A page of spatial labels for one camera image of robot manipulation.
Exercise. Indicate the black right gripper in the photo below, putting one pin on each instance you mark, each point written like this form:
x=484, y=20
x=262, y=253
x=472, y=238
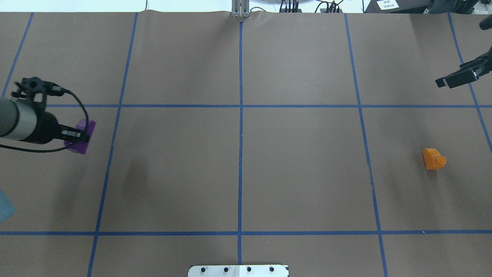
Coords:
x=461, y=77

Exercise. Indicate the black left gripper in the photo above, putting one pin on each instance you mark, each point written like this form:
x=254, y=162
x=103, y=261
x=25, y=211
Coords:
x=47, y=129

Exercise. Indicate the purple trapezoid block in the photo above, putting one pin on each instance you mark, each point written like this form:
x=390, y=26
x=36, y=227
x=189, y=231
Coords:
x=80, y=146

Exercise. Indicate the orange trapezoid block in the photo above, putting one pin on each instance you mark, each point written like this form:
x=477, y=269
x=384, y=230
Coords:
x=433, y=160

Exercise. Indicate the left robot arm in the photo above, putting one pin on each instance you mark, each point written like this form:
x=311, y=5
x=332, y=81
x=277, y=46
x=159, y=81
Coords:
x=23, y=122

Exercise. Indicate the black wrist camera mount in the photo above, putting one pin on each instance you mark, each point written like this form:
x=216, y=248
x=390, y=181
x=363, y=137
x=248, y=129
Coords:
x=35, y=91

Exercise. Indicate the aluminium frame post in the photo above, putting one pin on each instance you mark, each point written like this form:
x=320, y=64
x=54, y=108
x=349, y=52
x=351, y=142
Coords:
x=240, y=9

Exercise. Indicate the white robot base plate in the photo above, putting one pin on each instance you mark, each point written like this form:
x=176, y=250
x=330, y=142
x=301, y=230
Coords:
x=239, y=271

